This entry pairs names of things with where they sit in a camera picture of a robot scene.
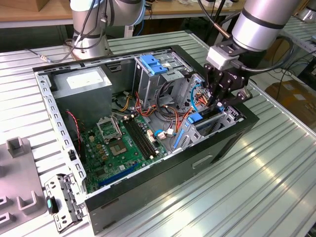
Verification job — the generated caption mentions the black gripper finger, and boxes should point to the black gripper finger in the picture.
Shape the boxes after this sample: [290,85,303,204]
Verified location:
[203,63,216,107]
[213,71,227,110]

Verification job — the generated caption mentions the grey disk bay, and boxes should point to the grey disk bay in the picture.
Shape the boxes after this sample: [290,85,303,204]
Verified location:
[170,74,245,153]

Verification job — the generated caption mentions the large brown cardboard box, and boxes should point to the large brown cardboard box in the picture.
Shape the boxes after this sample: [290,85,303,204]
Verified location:
[265,79,316,124]

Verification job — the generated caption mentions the blue drive cage latch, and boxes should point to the blue drive cage latch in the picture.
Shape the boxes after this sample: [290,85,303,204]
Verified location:
[139,54,169,77]

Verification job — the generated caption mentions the grey optical drive cage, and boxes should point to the grey optical drive cage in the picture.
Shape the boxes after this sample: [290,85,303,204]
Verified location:
[132,50,192,109]

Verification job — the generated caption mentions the wooden desk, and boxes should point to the wooden desk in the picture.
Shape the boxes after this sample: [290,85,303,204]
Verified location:
[0,0,247,47]

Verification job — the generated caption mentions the metal slat side table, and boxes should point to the metal slat side table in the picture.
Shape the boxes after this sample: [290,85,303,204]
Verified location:
[278,17,316,75]

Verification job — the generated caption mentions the black RAM slot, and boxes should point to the black RAM slot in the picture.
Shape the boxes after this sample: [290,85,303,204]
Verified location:
[130,118,156,158]
[133,117,159,156]
[123,119,150,160]
[126,118,153,159]

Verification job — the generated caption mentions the green motherboard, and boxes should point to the green motherboard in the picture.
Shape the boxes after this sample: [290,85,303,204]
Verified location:
[80,112,171,195]

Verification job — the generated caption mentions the metal socket cover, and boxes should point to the metal socket cover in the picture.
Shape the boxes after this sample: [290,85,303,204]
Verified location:
[96,115,123,144]

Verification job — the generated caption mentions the CPU socket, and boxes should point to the CPU socket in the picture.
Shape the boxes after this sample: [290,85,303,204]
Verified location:
[110,140,129,158]

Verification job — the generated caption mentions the black open PC case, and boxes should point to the black open PC case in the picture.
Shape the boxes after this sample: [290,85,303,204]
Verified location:
[32,44,260,235]

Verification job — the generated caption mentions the grey power supply unit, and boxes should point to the grey power supply unit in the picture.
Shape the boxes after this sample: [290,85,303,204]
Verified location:
[50,66,113,126]

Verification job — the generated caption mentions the blue expansion slot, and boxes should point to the blue expansion slot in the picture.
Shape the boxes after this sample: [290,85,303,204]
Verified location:
[98,163,136,188]

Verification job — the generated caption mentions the black case fan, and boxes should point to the black case fan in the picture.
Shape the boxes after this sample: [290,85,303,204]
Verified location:
[65,110,87,165]

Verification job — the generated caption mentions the brown cardboard box on desk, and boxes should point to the brown cardboard box on desk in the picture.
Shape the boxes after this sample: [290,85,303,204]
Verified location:
[37,0,72,12]

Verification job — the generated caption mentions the grey parts rack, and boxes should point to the grey parts rack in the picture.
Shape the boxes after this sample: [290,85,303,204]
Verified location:
[0,138,49,235]

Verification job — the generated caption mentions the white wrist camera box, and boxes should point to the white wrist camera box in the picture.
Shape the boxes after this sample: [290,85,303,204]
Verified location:
[206,45,239,71]

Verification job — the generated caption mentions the light blue SATA wire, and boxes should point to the light blue SATA wire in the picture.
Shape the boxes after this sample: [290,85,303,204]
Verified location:
[153,81,207,138]

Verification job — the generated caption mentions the black camera cable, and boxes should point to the black camera cable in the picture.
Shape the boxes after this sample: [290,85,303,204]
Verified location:
[231,36,296,74]

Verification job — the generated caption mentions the orange red power wire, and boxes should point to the orange red power wire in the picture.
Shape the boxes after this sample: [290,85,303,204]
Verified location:
[134,90,213,130]

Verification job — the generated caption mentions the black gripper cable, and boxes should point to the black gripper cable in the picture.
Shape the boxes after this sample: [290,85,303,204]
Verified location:
[197,0,233,39]

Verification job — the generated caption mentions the thick black cable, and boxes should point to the thick black cable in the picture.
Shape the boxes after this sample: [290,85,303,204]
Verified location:
[157,81,178,119]

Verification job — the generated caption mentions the yellow mainboard power wire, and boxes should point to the yellow mainboard power wire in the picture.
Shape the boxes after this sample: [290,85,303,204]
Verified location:
[118,95,139,112]

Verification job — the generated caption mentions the grey cable with metal plug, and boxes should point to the grey cable with metal plug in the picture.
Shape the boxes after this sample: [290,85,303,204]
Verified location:
[24,48,75,62]

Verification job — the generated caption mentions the metal card retention bracket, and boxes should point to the metal card retention bracket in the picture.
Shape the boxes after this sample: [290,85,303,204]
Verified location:
[43,172,86,234]

